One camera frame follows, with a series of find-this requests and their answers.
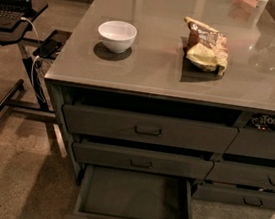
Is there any grey kitchen island cabinet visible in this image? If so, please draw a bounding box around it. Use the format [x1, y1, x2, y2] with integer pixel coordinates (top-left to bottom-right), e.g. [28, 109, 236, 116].
[31, 0, 275, 211]

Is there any black smartphone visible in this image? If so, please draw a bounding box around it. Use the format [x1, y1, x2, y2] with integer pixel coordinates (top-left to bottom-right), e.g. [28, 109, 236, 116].
[33, 39, 62, 58]

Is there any white ceramic bowl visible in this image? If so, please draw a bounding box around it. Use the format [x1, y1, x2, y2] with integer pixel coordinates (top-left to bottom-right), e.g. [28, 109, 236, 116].
[98, 20, 138, 54]

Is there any black rolling laptop stand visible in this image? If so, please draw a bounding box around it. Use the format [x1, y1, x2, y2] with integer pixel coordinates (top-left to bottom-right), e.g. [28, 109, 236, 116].
[0, 0, 77, 140]

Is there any drawer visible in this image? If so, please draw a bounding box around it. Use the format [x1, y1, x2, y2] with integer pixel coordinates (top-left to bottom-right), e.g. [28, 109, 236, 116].
[206, 161, 275, 190]
[226, 128, 275, 160]
[65, 165, 193, 219]
[62, 104, 237, 153]
[72, 143, 213, 179]
[192, 184, 275, 209]

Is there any brown yellow snack bag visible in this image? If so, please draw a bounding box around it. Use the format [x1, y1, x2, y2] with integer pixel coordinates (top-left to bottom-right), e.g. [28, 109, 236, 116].
[184, 16, 228, 76]

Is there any white charging cable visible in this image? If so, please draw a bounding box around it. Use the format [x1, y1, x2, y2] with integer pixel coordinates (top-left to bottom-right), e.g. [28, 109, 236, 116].
[9, 15, 57, 103]

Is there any chips bag in drawer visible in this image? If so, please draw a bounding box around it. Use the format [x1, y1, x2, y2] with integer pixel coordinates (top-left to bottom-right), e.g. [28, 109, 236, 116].
[248, 113, 275, 131]

